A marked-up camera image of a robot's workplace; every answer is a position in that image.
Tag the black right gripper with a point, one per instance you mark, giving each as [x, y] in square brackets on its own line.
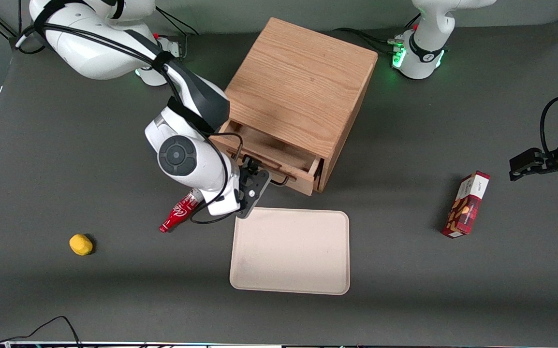
[249, 169]

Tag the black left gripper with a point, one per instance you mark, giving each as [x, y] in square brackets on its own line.
[551, 160]

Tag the wooden drawer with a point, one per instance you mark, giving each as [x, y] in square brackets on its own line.
[279, 147]

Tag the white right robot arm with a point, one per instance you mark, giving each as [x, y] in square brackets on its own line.
[182, 154]

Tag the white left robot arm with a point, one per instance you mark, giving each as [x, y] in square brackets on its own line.
[424, 43]

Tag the wooden drawer cabinet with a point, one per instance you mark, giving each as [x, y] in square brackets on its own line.
[303, 82]

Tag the red cookie box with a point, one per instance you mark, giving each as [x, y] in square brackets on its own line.
[467, 208]

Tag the red cola bottle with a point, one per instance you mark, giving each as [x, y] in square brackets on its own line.
[177, 217]

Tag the beige plastic tray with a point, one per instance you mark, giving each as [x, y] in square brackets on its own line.
[288, 251]

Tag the yellow lemon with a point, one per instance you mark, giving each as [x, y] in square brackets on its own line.
[81, 244]

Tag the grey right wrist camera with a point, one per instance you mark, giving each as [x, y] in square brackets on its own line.
[225, 202]

